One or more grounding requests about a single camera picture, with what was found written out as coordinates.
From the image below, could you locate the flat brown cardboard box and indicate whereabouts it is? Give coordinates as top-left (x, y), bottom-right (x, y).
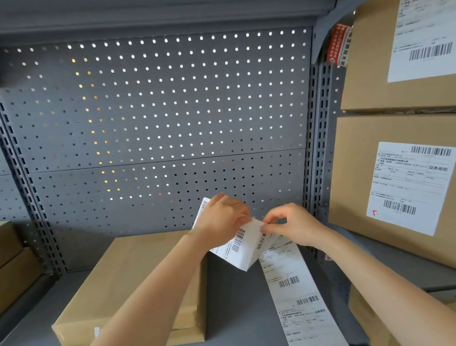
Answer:
top-left (55, 322), bottom-right (209, 346)
top-left (44, 229), bottom-right (215, 343)

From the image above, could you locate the grey metal shelf board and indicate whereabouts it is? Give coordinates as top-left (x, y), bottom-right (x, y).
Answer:
top-left (0, 0), bottom-right (423, 45)
top-left (0, 241), bottom-right (372, 346)
top-left (320, 213), bottom-right (456, 310)

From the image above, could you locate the grey slotted shelf upright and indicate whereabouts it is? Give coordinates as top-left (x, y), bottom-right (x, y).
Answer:
top-left (0, 81), bottom-right (69, 280)
top-left (289, 60), bottom-right (348, 230)

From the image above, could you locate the person's left hand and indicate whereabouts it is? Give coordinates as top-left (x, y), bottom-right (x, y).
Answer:
top-left (190, 191), bottom-right (255, 250)

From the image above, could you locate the red and white sticker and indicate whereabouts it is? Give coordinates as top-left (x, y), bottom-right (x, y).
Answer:
top-left (324, 23), bottom-right (354, 70)

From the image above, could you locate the person's right hand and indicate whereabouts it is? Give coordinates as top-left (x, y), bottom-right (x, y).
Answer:
top-left (261, 200), bottom-right (333, 253)

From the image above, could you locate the person's right forearm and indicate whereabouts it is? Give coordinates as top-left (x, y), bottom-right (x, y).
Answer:
top-left (308, 217), bottom-right (456, 346)

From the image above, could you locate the large labelled cardboard box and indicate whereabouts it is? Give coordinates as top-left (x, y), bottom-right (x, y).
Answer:
top-left (330, 0), bottom-right (456, 125)
top-left (319, 106), bottom-right (456, 294)

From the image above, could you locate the person's left forearm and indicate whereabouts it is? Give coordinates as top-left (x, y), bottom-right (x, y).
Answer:
top-left (51, 226), bottom-right (232, 346)

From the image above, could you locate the white shipping label strip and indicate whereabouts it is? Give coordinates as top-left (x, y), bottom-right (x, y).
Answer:
top-left (190, 185), bottom-right (353, 346)

